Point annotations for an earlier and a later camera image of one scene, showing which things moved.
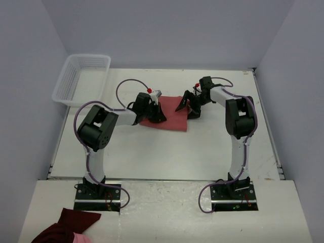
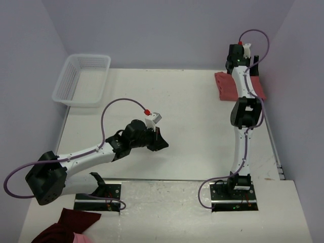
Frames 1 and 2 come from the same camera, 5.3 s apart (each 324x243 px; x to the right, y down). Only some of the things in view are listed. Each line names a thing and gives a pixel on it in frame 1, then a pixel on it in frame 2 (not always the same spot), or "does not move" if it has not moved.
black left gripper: (159, 116) to (158, 142)
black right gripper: (188, 95) to (254, 70)
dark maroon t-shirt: (71, 221) does not move
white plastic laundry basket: (83, 78) does not move
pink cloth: (80, 238) does not move
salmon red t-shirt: (175, 120) to (226, 88)
